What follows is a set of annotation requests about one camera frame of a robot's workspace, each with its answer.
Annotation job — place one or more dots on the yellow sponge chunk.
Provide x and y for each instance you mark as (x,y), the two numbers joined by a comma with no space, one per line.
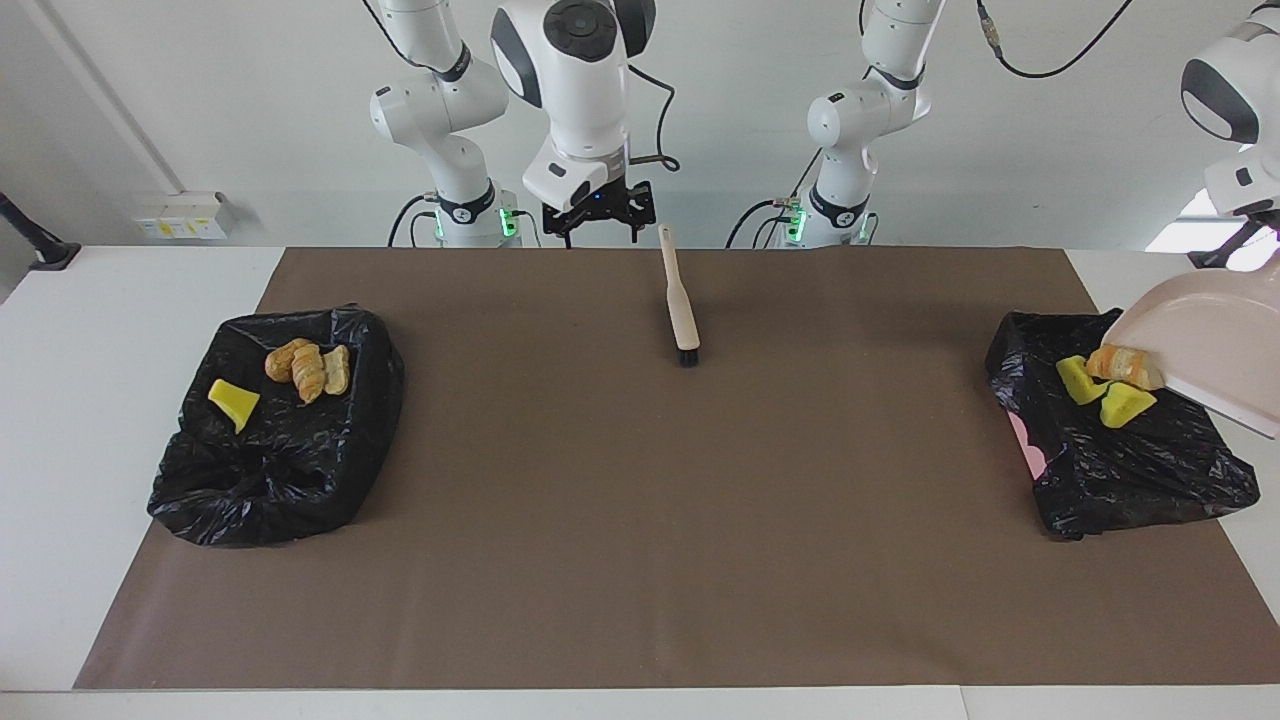
(1125,405)

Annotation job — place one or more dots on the beige plastic dustpan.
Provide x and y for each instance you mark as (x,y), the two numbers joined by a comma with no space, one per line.
(1220,350)

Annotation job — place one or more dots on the bin lined with black bag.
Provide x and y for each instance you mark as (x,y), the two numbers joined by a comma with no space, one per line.
(280,470)

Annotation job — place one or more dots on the yellow sponge wedge green edge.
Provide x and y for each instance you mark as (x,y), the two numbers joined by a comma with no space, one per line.
(233,402)

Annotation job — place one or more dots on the white wall socket box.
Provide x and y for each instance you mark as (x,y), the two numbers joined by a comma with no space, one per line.
(180,215)

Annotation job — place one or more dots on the right black garbage bag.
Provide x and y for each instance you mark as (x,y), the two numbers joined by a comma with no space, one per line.
(1130,470)

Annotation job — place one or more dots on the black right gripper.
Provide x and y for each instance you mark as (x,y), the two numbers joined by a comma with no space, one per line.
(610,205)

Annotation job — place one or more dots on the striped toy croissant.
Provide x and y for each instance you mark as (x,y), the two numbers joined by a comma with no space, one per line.
(309,375)
(1125,365)

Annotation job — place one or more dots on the brown bread roll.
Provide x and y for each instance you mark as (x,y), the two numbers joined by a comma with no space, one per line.
(280,362)

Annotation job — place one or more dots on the pale ridged bread piece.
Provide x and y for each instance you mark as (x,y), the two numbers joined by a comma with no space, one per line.
(337,370)

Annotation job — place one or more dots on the notched yellow sponge piece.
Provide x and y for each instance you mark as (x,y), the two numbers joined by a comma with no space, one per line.
(1078,382)

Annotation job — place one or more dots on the beige hand brush black bristles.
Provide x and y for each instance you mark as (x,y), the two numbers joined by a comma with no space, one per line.
(683,310)

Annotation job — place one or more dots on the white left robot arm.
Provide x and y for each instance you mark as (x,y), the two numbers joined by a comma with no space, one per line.
(860,120)

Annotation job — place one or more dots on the brown paper table mat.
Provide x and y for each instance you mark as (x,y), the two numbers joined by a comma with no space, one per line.
(640,620)

